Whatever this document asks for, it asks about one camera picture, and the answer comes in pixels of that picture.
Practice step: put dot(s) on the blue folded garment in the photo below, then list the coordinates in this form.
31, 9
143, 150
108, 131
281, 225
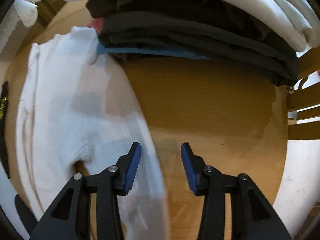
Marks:
155, 52

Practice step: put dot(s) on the white lace tablecloth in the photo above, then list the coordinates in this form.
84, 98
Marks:
22, 12

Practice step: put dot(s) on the stack of folded clothes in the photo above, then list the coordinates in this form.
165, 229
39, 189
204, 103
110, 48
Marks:
200, 35

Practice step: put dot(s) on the black garment with yellow print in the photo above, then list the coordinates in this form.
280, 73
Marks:
4, 120

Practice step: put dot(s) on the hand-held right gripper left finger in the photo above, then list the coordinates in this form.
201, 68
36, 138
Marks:
132, 167

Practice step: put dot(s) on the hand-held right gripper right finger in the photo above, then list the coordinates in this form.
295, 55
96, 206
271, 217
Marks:
188, 167

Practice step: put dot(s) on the wooden slatted crate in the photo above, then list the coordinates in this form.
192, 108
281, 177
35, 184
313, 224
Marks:
307, 113

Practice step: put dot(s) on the person's leg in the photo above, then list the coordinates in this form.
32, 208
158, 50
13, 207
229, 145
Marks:
23, 212

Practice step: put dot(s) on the red folded garment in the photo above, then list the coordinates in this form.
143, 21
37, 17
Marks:
96, 24

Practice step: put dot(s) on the white knitted cardigan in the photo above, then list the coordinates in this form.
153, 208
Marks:
62, 92

